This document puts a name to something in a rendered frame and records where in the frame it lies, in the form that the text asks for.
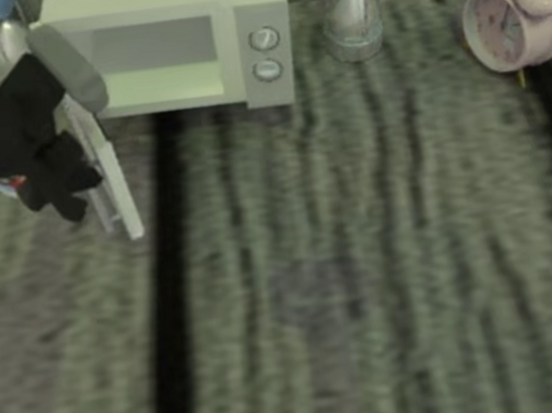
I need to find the white microwave body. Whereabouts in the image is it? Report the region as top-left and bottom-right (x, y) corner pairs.
(35, 0), (302, 135)

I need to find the blue sand hourglass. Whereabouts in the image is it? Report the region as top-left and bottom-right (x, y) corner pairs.
(0, 0), (39, 56)
(319, 0), (396, 66)

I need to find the pink twin-bell alarm clock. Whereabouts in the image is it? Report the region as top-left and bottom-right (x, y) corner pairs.
(458, 0), (552, 95)

